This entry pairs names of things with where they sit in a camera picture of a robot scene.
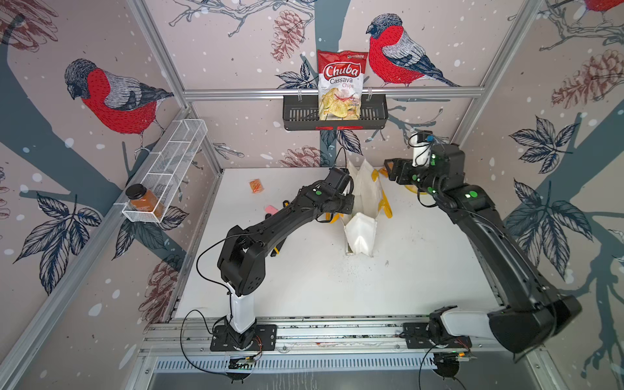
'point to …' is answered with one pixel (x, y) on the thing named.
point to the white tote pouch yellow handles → (360, 227)
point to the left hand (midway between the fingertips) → (354, 199)
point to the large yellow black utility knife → (276, 250)
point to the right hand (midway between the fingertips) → (394, 159)
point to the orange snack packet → (256, 186)
